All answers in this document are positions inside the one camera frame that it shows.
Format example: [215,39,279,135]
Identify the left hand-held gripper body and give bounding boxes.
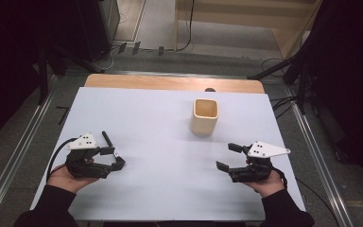
[64,132,113,180]

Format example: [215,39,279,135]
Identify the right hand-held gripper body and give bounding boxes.
[228,140,291,183]

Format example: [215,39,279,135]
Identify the black makeup brush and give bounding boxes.
[101,131,123,164]

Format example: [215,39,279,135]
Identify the beige square cup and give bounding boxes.
[190,97,220,137]

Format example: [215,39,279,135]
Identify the person's right hand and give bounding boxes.
[243,170,285,200]

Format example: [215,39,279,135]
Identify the person's left hand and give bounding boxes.
[46,163,99,194]

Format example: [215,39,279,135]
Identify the white table board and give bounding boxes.
[29,86,306,222]

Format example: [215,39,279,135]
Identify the black angled floor tape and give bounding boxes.
[56,105,72,126]

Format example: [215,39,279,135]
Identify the black tripod stand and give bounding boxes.
[247,51,310,115]

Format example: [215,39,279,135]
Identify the wooden table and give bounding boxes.
[84,73,266,95]

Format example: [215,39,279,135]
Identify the black metal stand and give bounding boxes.
[37,43,106,106]

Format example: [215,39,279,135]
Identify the black cabinet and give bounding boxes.
[75,0,121,62]

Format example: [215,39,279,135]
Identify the wooden step platform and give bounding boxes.
[173,0,324,60]

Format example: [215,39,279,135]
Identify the black curtain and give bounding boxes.
[305,0,363,192]
[0,0,78,151]

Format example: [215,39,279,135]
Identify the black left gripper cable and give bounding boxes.
[45,137,78,183]

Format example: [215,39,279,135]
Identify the metal floor rail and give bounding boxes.
[287,94,357,227]
[0,74,60,227]

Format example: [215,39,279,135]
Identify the black floor cables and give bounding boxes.
[269,95,298,120]

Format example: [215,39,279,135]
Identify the black hanging cable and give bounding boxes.
[174,0,197,52]

